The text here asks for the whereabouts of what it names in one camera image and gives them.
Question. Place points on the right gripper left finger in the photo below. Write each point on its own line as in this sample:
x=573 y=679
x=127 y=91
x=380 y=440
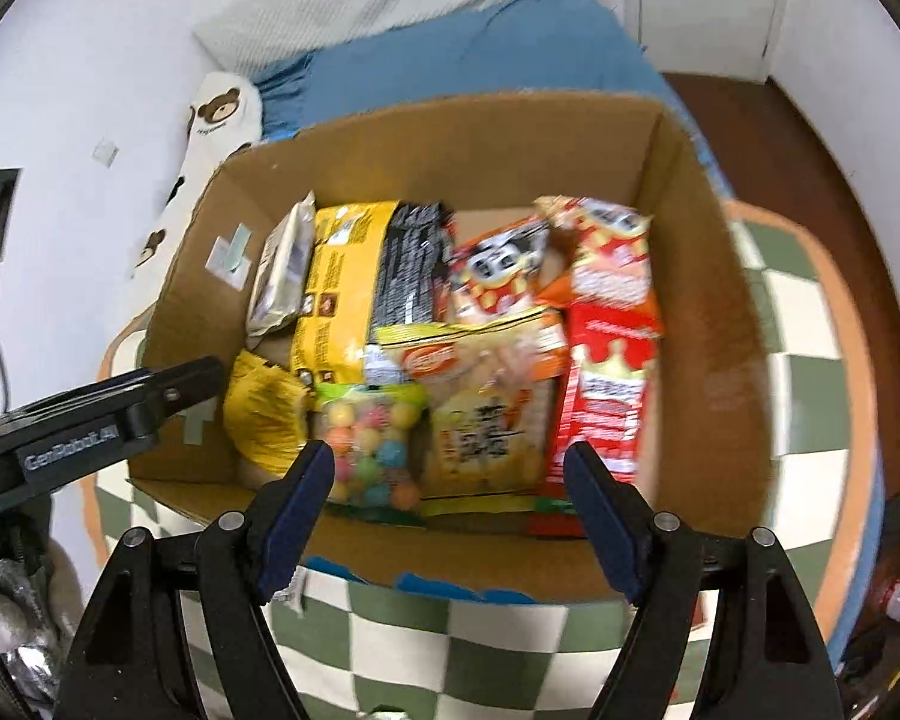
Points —
x=130 y=658

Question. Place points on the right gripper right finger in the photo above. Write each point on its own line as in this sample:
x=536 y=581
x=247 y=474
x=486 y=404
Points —
x=766 y=658

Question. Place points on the white chocolate stick box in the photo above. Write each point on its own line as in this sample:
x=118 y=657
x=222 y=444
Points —
x=278 y=292

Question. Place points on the colourful candy ball bag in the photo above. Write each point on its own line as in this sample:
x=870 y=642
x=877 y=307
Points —
x=371 y=431

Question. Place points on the orange cracker snack bag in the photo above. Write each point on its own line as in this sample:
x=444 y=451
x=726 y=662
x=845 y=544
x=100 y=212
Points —
x=490 y=390

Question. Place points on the green white checkered mat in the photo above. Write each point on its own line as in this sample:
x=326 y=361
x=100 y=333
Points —
x=353 y=648

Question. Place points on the yellow black snack bag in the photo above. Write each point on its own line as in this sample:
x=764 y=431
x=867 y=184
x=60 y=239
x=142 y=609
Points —
x=331 y=333

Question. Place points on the red crown snack bag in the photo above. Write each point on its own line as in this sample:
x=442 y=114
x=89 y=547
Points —
x=612 y=360

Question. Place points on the bear print white pillow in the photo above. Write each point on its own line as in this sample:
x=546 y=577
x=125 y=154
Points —
x=226 y=117

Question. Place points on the red orange snack bag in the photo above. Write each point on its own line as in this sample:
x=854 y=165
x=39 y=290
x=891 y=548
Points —
x=607 y=249

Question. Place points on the black snack packet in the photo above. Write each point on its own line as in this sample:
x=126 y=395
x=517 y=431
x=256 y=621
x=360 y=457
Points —
x=414 y=266

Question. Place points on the panda red snack packet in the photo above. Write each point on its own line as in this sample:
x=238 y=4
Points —
x=497 y=274

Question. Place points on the blue bed sheet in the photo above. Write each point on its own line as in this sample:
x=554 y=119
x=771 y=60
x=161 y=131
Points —
x=522 y=45

